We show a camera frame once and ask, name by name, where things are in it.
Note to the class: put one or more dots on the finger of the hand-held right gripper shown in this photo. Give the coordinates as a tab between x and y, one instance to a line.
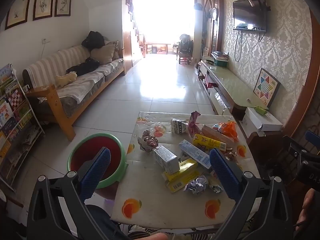
312	138
293	146

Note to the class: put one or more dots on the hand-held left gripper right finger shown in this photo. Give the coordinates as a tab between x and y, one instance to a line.
225	172

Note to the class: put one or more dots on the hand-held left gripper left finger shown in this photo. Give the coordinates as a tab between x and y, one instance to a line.
96	175

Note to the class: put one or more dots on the red bin with green rim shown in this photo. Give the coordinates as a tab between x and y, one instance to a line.
80	150

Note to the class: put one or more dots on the pink long box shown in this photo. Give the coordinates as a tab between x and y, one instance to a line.
215	135

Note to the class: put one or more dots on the orange snack bag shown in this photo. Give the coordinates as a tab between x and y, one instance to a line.
228	128

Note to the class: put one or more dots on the pink foil wrapper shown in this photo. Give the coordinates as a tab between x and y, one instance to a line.
193	125

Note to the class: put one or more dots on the white grey box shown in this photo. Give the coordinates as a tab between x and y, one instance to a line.
166	158

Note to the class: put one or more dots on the printed paper ball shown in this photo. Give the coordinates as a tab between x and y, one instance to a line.
148	141

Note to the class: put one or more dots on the person's right hand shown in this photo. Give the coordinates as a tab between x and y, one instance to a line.
311	206

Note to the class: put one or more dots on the small foil piece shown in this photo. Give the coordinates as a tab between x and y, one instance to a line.
215	188

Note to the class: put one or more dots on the small brown wrapper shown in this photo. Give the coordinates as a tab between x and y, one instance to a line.
231	154

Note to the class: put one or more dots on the crumpled foil ball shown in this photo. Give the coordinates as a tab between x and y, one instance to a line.
197	185

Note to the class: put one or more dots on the yellow drink carton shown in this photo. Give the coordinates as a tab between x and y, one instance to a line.
207	142

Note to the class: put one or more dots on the blue white toothpaste box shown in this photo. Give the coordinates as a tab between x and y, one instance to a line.
195	153

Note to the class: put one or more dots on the white cardboard box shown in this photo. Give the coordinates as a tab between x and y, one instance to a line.
260	122

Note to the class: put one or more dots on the yellow flattened carton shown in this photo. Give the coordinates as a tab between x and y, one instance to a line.
180	177

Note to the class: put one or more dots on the small green package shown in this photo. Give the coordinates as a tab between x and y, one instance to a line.
260	110

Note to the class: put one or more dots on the person's left leg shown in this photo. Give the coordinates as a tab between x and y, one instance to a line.
112	225

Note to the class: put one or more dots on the small table with fruit cloth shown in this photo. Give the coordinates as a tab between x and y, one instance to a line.
150	195

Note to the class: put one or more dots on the star checkers board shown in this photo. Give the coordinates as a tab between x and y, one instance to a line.
266	87

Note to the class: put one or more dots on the patterned milk carton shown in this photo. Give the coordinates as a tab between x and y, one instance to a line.
178	126

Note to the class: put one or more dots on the shiny plastic wrapped box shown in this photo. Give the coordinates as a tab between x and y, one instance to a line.
220	102

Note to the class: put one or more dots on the long low TV cabinet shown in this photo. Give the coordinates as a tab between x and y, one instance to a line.
232	85

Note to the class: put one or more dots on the cream plush toy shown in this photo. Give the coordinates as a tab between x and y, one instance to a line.
65	78

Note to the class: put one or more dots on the row of children's books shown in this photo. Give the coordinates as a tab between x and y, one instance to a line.
10	110

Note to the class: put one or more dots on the black flat garment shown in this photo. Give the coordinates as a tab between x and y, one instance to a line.
85	66

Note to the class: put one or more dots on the stack of flat boxes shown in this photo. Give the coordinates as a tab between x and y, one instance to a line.
220	58

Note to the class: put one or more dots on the beige pillow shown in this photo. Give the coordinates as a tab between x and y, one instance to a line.
102	53

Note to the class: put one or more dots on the striped beige sofa cover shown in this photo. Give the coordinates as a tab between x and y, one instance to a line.
67	55

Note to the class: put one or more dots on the patterned pillow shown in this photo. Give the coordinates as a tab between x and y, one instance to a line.
116	51

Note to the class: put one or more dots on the wooden chair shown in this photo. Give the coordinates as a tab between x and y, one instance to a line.
185	52

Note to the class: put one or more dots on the black clothing heap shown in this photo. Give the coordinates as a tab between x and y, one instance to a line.
93	40

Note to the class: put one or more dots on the framed plant picture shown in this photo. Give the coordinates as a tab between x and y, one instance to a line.
18	7
63	0
43	1

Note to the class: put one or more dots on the white wall socket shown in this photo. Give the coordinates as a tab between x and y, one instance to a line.
295	106
45	40

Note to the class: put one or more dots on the wooden frame sofa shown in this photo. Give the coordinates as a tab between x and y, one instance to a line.
82	90

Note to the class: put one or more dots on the wall-mounted television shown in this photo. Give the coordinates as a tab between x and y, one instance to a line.
250	15

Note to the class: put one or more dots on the round wall clock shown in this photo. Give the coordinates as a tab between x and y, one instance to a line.
215	13

